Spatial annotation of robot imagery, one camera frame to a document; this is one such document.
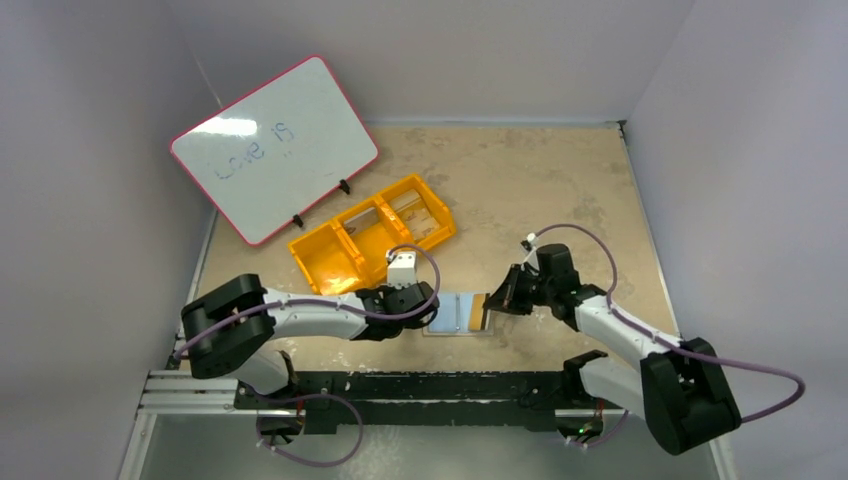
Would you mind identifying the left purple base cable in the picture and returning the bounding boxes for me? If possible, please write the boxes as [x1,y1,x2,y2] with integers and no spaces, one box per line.
[254,388,368,468]

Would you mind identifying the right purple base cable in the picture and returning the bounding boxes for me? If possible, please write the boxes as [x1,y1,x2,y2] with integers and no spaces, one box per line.
[566,394,631,450]

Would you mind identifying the aluminium rail frame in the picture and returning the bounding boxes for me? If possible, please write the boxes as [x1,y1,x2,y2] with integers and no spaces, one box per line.
[119,119,737,480]

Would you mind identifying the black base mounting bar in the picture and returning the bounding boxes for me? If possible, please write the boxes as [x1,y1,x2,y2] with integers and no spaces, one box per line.
[234,350,619,435]

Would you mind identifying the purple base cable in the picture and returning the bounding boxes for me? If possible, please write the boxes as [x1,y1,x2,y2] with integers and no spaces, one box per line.
[566,394,631,450]
[254,388,368,468]

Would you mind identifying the white board with pink frame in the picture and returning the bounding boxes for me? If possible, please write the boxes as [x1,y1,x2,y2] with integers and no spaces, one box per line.
[169,55,379,246]

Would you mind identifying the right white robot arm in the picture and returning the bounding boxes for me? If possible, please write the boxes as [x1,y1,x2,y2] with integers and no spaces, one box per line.
[483,244,742,455]

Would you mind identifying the yellow plastic compartment tray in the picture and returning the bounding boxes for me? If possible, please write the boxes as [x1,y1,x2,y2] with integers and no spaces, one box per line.
[288,174,457,295]

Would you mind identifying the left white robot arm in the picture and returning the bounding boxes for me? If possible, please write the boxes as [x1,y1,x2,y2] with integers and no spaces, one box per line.
[174,274,439,394]

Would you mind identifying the cards in right compartment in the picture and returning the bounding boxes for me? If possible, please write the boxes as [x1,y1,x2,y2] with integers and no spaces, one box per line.
[388,189,441,242]

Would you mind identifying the card in middle compartment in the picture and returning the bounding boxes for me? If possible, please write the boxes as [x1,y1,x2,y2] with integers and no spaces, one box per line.
[342,207,380,236]

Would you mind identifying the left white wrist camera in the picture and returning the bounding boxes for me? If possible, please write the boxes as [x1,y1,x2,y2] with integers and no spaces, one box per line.
[386,251,417,289]

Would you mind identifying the black whiteboard stand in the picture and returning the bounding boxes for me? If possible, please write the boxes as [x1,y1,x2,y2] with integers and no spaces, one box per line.
[292,179,351,229]

